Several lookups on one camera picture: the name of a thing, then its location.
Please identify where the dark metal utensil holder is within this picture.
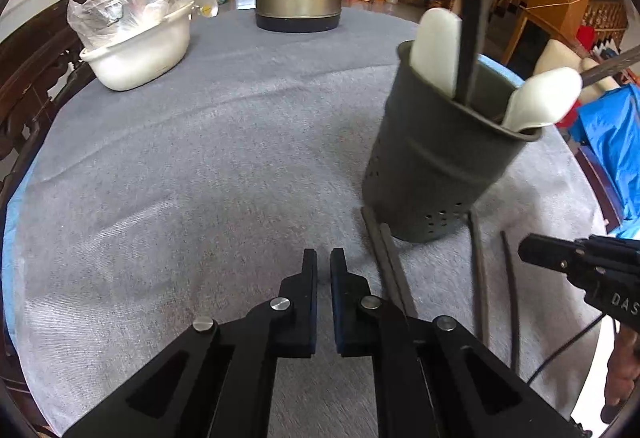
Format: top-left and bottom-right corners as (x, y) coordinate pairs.
(362, 40), (544, 243)

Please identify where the clear plastic bag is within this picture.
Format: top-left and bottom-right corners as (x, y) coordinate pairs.
(66, 0), (192, 52)

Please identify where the person's right hand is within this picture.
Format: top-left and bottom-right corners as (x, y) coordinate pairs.
(601, 322), (640, 425)

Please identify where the dark chopstick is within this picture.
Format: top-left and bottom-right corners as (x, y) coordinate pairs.
(361, 207), (407, 316)
(468, 212), (491, 347)
(457, 0), (489, 105)
(579, 45), (640, 85)
(501, 231), (522, 370)
(379, 223), (419, 319)

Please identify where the white plastic basin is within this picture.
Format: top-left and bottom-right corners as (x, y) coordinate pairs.
(79, 0), (194, 93)

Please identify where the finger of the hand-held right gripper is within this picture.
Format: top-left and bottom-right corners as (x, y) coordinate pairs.
(518, 234), (577, 276)

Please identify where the black cable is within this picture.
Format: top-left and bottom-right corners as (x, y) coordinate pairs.
(529, 317), (607, 380)

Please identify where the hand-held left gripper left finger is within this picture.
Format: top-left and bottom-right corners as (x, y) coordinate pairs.
(62, 248), (319, 438)

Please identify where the cream sofa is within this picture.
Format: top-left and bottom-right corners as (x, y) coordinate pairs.
(534, 39), (622, 92)

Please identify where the white plastic spoon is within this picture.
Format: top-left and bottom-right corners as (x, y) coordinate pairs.
(501, 67), (584, 133)
(410, 7), (464, 100)

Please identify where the blue plastic sheet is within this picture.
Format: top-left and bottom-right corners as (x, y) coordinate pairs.
(570, 85), (640, 240)

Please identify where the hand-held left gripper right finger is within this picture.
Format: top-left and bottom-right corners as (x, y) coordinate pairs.
(330, 247), (589, 438)

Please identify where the grey tablecloth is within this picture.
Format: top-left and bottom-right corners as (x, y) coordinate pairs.
(2, 5), (609, 438)

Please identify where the dark red wooden chair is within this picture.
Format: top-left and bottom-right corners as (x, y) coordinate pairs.
(574, 138), (627, 230)

